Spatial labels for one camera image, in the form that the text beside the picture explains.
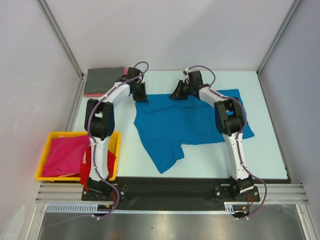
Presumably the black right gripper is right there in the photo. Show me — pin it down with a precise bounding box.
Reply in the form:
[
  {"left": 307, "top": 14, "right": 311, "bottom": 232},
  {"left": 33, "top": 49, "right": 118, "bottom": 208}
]
[{"left": 170, "top": 79, "right": 195, "bottom": 100}]

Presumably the blue t-shirt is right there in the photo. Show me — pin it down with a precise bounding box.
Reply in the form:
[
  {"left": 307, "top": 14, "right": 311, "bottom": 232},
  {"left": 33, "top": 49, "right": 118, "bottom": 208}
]
[{"left": 133, "top": 88, "right": 255, "bottom": 175}]

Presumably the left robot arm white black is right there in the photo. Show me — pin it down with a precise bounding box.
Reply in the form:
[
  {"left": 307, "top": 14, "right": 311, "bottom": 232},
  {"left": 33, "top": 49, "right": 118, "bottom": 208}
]
[{"left": 84, "top": 80, "right": 148, "bottom": 200}]

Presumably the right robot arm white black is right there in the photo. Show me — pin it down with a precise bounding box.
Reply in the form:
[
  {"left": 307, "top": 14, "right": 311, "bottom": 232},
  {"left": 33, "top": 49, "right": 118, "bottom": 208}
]
[{"left": 170, "top": 80, "right": 254, "bottom": 201}]

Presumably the folded salmon pink t-shirt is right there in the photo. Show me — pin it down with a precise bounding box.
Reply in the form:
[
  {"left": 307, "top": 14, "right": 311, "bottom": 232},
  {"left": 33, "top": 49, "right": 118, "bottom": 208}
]
[{"left": 83, "top": 67, "right": 129, "bottom": 98}]

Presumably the folded grey t-shirt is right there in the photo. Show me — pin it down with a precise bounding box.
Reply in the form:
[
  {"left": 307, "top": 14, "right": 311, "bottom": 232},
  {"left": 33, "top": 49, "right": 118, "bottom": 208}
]
[{"left": 84, "top": 66, "right": 125, "bottom": 95}]

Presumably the yellow plastic bin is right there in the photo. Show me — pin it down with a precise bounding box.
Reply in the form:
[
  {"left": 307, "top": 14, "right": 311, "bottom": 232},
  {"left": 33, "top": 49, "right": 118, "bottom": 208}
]
[{"left": 34, "top": 131, "right": 123, "bottom": 182}]

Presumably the red t-shirt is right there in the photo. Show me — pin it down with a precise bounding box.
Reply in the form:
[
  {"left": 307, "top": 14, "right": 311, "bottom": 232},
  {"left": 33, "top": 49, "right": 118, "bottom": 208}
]
[{"left": 79, "top": 147, "right": 117, "bottom": 192}]

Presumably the magenta t-shirt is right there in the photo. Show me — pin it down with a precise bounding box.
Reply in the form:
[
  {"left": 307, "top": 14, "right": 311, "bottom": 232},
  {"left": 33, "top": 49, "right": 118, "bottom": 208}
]
[{"left": 41, "top": 135, "right": 90, "bottom": 178}]

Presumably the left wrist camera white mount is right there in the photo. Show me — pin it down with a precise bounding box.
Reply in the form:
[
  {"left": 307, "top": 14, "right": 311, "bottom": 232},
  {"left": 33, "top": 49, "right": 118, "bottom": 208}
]
[{"left": 125, "top": 67, "right": 144, "bottom": 84}]

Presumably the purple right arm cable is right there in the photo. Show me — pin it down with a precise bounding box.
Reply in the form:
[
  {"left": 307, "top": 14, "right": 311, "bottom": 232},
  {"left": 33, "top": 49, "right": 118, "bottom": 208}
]
[{"left": 184, "top": 64, "right": 268, "bottom": 218}]

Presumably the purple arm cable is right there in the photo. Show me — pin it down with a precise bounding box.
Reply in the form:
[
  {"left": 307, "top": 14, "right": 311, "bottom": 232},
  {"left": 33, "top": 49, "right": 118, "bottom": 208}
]
[
  {"left": 86, "top": 61, "right": 151, "bottom": 218},
  {"left": 184, "top": 64, "right": 268, "bottom": 218}
]

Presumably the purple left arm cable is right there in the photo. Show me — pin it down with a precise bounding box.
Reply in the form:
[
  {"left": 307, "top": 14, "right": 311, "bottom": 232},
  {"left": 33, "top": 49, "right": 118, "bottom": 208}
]
[{"left": 86, "top": 61, "right": 151, "bottom": 218}]

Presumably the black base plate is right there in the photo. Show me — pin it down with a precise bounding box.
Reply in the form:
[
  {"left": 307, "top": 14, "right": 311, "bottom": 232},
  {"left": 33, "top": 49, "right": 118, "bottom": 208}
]
[{"left": 81, "top": 176, "right": 261, "bottom": 211}]

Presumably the grey slotted cable duct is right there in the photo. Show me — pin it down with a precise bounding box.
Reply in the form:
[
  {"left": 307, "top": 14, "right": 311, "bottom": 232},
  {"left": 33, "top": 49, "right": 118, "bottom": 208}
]
[{"left": 46, "top": 202, "right": 249, "bottom": 215}]

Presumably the aluminium front rail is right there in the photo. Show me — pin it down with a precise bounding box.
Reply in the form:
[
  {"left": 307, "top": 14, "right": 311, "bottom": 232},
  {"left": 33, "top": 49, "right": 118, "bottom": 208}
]
[{"left": 36, "top": 183, "right": 309, "bottom": 204}]

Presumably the right aluminium frame post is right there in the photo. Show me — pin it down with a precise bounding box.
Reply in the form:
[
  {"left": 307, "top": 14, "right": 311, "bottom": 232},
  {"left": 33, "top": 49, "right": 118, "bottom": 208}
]
[{"left": 256, "top": 0, "right": 303, "bottom": 77}]

